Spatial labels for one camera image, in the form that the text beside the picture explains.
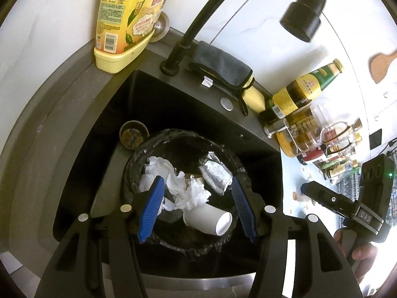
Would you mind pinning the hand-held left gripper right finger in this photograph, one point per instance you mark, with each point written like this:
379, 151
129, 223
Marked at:
245, 211

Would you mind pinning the green bottle gold label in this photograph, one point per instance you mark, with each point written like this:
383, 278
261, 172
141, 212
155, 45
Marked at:
301, 90

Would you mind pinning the dark patterned mat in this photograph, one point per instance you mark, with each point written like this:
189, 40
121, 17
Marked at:
349, 183

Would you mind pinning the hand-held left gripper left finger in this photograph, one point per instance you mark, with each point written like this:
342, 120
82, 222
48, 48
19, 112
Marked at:
152, 208

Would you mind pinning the person's right hand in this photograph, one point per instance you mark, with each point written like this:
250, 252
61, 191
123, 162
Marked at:
364, 254

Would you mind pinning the sink drain strainer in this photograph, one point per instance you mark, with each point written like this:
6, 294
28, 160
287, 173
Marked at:
133, 135

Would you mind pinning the white paper cup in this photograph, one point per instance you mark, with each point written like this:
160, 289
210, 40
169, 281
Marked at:
204, 219

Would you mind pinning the black kitchen sink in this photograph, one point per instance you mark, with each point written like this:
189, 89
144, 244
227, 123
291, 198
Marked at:
93, 130

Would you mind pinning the steel wall knob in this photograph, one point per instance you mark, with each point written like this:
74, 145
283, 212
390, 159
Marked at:
162, 26

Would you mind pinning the round steel sink cap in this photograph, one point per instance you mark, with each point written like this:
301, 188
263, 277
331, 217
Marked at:
226, 104

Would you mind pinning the wooden spatula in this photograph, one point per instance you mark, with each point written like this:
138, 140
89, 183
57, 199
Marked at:
383, 65

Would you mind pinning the daisy print tablecloth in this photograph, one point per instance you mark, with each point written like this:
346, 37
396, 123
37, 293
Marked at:
297, 175

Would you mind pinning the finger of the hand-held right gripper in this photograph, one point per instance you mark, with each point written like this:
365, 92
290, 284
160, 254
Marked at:
328, 198

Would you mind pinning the yellow dish soap bottle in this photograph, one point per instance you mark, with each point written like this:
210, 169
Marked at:
124, 21

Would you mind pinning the silver foil wrapper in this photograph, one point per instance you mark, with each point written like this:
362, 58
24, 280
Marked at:
214, 173

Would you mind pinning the white tissue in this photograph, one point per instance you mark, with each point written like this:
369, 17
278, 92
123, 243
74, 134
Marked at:
158, 166
195, 194

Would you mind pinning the black bagged trash bin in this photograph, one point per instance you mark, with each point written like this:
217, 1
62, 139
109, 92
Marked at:
186, 147

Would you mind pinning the black faucet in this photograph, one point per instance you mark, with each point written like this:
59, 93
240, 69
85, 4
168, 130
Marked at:
201, 18

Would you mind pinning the grey dish cloth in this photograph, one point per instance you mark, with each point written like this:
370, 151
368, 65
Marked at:
220, 62

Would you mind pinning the white cloth tag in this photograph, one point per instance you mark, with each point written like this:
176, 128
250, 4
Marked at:
206, 81

